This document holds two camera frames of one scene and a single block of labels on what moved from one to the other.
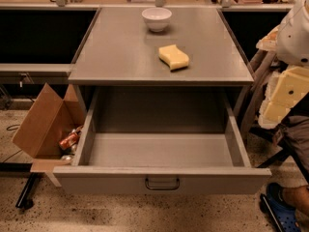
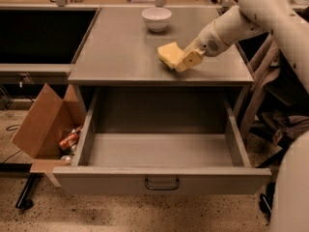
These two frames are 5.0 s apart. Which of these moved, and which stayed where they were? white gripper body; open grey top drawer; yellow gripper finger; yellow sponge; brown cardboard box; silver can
Moved: white gripper body; yellow gripper finger
Stayed: yellow sponge; silver can; brown cardboard box; open grey top drawer
